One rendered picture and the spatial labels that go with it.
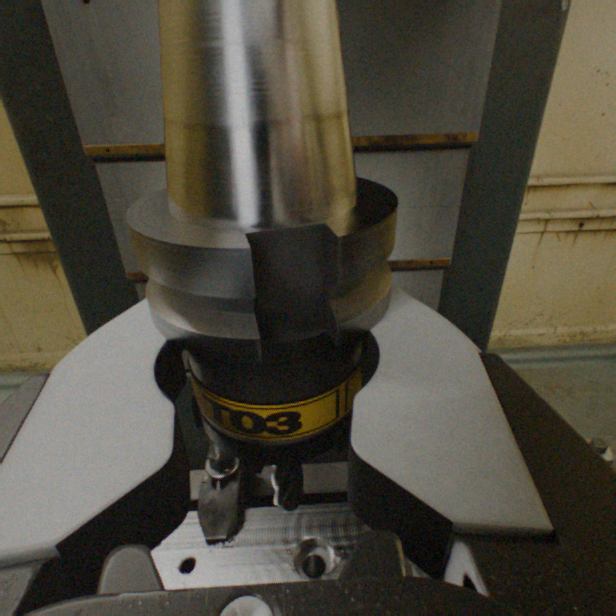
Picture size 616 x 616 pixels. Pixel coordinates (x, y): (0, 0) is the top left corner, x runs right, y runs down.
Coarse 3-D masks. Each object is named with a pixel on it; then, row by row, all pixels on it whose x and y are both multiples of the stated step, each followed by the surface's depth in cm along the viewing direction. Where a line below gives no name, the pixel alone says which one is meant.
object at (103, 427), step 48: (96, 336) 9; (144, 336) 9; (48, 384) 8; (96, 384) 8; (144, 384) 8; (48, 432) 7; (96, 432) 7; (144, 432) 7; (0, 480) 6; (48, 480) 6; (96, 480) 6; (144, 480) 6; (0, 528) 5; (48, 528) 5; (96, 528) 6; (144, 528) 6; (96, 576) 6
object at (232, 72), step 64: (192, 0) 7; (256, 0) 6; (320, 0) 7; (192, 64) 7; (256, 64) 7; (320, 64) 7; (192, 128) 7; (256, 128) 7; (320, 128) 8; (192, 192) 8; (256, 192) 8; (320, 192) 8
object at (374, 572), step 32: (128, 544) 5; (384, 544) 5; (128, 576) 5; (160, 576) 5; (352, 576) 5; (384, 576) 4; (416, 576) 4; (64, 608) 4; (96, 608) 4; (128, 608) 4; (160, 608) 4; (192, 608) 4; (224, 608) 4; (256, 608) 4; (288, 608) 4; (320, 608) 4; (352, 608) 4; (384, 608) 4; (416, 608) 4; (448, 608) 4; (480, 608) 4
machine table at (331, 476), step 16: (304, 464) 50; (320, 464) 50; (336, 464) 50; (192, 480) 48; (256, 480) 48; (304, 480) 48; (320, 480) 48; (336, 480) 48; (192, 496) 47; (256, 496) 47; (272, 496) 47; (304, 496) 47; (320, 496) 47; (336, 496) 47; (368, 528) 43
